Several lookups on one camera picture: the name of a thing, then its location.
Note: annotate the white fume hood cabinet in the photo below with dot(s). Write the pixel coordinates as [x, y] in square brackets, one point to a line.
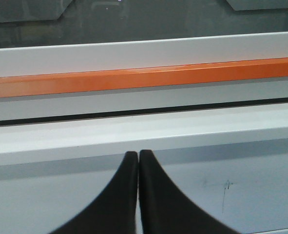
[211, 171]

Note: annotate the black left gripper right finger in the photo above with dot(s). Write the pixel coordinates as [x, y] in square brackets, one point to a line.
[165, 209]

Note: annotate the white framed glass sash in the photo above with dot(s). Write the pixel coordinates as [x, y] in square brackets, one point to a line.
[39, 37]

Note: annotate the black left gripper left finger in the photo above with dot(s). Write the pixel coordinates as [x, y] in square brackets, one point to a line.
[113, 211]

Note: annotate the orange sash handle bar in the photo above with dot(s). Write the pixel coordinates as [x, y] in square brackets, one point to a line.
[143, 77]

